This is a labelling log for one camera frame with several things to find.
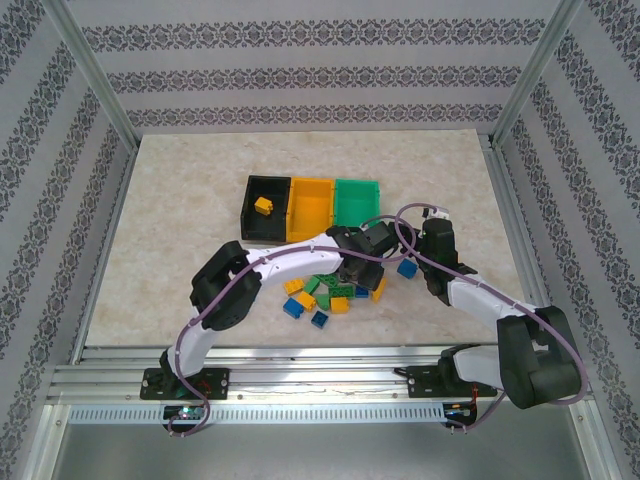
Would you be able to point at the long yellow lego brick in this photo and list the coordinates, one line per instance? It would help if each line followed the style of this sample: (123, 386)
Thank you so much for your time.
(380, 290)

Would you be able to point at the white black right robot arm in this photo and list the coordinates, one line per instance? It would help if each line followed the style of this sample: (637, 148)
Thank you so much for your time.
(475, 300)

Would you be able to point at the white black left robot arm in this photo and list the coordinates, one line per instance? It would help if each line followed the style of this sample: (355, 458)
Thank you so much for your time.
(300, 260)

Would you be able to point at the green plastic bin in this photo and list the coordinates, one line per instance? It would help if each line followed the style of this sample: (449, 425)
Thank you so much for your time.
(357, 205)

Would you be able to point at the yellow plastic bin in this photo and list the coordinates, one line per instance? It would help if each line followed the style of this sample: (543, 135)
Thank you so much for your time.
(310, 210)

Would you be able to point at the black plastic bin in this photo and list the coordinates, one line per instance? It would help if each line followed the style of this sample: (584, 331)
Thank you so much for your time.
(275, 222)

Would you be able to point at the small circuit board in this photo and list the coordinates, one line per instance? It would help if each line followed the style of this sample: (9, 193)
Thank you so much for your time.
(457, 411)
(185, 412)

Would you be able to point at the aluminium side rail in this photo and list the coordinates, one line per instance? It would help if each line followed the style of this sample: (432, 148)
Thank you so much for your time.
(102, 255)
(525, 250)

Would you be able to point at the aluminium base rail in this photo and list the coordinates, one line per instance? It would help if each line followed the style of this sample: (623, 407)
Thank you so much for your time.
(320, 375)

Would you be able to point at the aluminium frame post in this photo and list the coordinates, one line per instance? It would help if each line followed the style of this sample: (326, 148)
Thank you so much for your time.
(90, 75)
(537, 75)

